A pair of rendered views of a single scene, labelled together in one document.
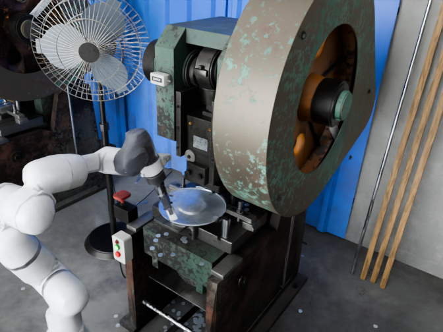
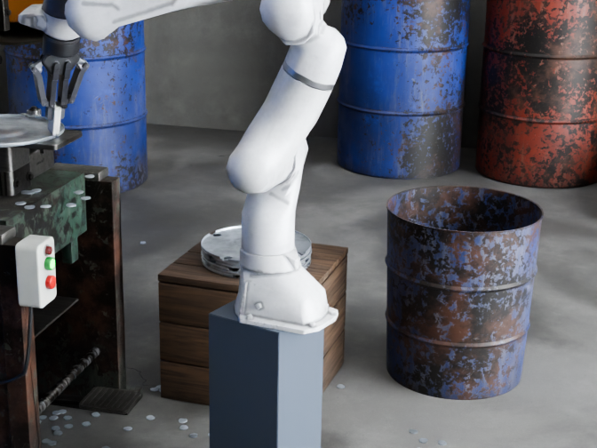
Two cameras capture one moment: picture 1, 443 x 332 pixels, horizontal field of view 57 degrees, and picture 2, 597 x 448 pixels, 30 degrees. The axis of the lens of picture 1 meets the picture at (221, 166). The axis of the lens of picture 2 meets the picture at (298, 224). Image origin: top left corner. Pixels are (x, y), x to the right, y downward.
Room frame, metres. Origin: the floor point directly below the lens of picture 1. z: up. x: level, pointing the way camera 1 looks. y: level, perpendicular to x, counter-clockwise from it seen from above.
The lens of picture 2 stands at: (1.69, 2.59, 1.37)
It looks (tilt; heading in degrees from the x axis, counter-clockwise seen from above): 18 degrees down; 249
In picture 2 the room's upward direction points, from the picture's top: 1 degrees clockwise
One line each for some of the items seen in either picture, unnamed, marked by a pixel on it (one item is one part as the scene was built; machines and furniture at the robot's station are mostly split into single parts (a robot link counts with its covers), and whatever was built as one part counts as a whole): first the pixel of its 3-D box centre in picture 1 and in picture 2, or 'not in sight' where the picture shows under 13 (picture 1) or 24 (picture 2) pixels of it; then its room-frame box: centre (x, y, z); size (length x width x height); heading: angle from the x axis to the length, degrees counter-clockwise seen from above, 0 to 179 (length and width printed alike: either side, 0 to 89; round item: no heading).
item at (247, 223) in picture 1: (241, 212); not in sight; (1.48, -0.10, 0.76); 0.17 x 0.06 x 0.10; 56
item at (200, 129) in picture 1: (206, 145); not in sight; (1.54, 0.07, 1.04); 0.17 x 0.15 x 0.30; 146
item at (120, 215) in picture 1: (126, 221); not in sight; (1.56, 0.43, 0.62); 0.10 x 0.06 x 0.20; 56
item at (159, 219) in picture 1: (185, 223); (19, 161); (1.43, 0.14, 0.72); 0.25 x 0.14 x 0.14; 146
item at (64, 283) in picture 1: (66, 305); (274, 185); (0.95, 0.48, 0.71); 0.18 x 0.11 x 0.25; 49
